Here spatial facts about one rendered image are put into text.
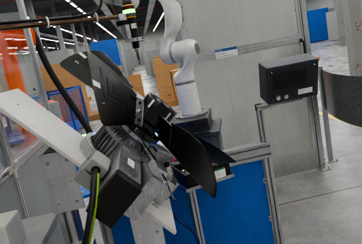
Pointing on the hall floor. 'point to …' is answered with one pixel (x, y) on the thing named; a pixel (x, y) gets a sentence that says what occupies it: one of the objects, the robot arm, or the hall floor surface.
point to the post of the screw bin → (196, 216)
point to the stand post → (70, 221)
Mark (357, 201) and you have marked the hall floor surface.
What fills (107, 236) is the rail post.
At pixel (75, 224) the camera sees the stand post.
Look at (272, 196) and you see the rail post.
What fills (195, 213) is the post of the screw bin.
